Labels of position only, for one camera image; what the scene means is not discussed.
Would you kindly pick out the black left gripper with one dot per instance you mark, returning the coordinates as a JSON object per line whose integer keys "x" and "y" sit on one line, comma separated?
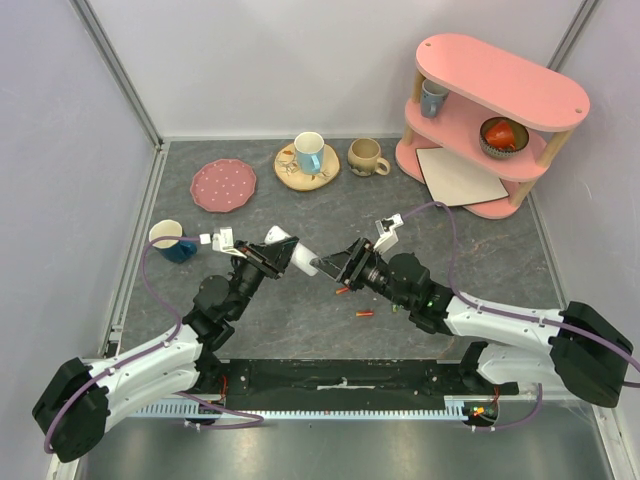
{"x": 271, "y": 258}

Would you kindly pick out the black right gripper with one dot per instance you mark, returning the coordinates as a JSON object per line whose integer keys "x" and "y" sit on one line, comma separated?
{"x": 357, "y": 263}

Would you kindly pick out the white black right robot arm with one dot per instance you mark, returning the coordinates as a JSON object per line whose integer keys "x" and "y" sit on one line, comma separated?
{"x": 576, "y": 347}

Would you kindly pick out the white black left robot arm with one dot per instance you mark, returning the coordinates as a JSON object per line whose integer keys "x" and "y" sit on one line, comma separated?
{"x": 85, "y": 399}

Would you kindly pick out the pink dotted plate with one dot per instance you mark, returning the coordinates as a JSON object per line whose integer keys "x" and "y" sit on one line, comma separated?
{"x": 223, "y": 185}

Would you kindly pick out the dark blue mug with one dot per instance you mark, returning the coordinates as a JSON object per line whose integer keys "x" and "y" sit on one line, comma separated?
{"x": 169, "y": 239}

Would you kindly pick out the light blue mug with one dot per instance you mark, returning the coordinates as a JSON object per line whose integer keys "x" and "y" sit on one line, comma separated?
{"x": 309, "y": 149}

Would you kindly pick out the beige ceramic mug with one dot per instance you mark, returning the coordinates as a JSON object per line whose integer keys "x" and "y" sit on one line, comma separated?
{"x": 365, "y": 158}

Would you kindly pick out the white square mat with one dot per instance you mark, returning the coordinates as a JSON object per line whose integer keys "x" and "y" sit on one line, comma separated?
{"x": 454, "y": 181}

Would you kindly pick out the grey blue shelf mug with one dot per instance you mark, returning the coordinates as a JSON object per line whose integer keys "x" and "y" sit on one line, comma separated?
{"x": 433, "y": 97}

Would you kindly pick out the red cup in bowl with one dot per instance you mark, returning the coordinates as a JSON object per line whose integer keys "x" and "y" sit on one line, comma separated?
{"x": 501, "y": 136}

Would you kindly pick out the pink three-tier shelf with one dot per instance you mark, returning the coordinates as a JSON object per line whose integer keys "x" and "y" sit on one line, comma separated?
{"x": 496, "y": 110}

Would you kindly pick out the patterned dark bowl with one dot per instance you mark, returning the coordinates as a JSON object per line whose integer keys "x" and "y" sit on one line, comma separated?
{"x": 521, "y": 139}

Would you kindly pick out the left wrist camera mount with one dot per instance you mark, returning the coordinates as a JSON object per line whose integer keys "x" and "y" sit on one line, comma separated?
{"x": 221, "y": 240}

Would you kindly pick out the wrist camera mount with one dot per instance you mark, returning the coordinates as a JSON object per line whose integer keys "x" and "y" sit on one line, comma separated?
{"x": 221, "y": 240}
{"x": 386, "y": 228}

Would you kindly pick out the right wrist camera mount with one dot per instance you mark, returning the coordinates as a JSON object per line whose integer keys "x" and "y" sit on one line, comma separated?
{"x": 386, "y": 228}

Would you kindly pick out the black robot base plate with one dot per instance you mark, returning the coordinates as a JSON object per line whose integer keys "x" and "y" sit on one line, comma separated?
{"x": 346, "y": 385}

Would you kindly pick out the left aluminium frame post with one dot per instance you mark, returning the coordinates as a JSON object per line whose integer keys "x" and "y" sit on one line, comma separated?
{"x": 100, "y": 38}

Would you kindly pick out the aluminium frame post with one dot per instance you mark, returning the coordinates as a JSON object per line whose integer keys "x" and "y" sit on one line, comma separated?
{"x": 100, "y": 38}
{"x": 572, "y": 34}

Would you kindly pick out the white slotted cable duct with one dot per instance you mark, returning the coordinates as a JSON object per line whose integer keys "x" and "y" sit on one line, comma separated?
{"x": 179, "y": 408}

